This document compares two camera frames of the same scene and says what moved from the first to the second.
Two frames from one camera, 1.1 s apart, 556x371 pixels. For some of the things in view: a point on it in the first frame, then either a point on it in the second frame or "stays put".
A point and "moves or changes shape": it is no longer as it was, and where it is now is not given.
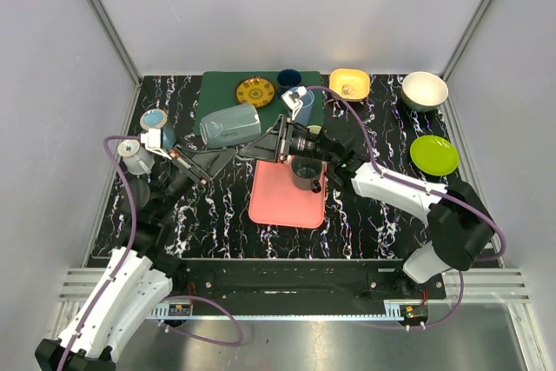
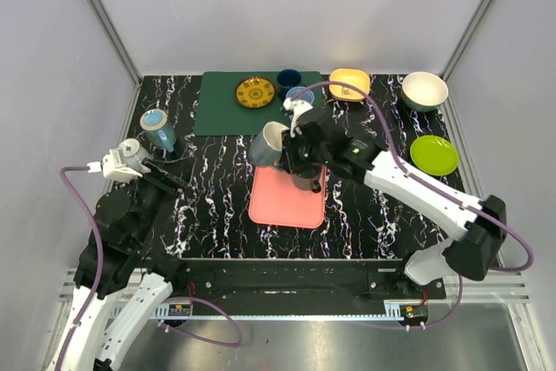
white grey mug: (230, 127) moves or changes shape
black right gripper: (275, 144) to (287, 160)
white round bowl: (423, 91) stays put
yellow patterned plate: (254, 90) stays put
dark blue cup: (288, 79) stays put
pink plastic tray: (276, 201) stays put
